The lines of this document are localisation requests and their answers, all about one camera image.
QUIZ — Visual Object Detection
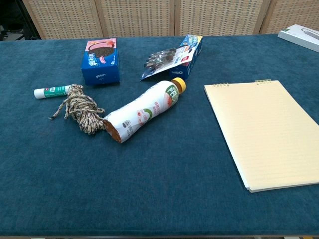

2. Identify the beige notepad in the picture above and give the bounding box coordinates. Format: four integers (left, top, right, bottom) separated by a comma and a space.
204, 79, 319, 194

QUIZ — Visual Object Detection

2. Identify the white label tea bottle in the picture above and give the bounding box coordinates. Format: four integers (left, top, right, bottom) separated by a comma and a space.
102, 77, 187, 144

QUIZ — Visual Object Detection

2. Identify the blue felt table mat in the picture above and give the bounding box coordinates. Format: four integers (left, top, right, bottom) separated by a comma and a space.
0, 34, 319, 238

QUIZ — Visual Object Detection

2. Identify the black pens blister pack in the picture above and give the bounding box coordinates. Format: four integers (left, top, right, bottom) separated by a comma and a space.
140, 46, 197, 82

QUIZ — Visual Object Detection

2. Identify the pink blue Oreo box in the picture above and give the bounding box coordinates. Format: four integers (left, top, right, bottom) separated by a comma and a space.
81, 37, 121, 86

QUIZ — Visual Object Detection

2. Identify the light blue Oreo box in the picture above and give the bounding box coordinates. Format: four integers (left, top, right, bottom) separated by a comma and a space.
168, 34, 203, 81

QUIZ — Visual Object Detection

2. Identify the wooden woven folding screen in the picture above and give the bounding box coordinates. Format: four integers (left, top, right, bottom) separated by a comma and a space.
21, 0, 319, 40

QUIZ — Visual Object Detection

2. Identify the white green glue stick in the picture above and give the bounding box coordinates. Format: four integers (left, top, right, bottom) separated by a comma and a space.
33, 85, 72, 100

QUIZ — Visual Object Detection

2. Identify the white USB hub box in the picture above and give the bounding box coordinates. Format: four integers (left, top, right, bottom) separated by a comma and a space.
277, 24, 319, 53

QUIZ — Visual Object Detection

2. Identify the black tripod stand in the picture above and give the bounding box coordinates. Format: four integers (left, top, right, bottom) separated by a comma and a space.
14, 0, 42, 40

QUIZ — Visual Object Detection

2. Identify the braided camouflage rope bundle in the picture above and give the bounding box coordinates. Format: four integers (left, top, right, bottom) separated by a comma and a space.
48, 84, 105, 135

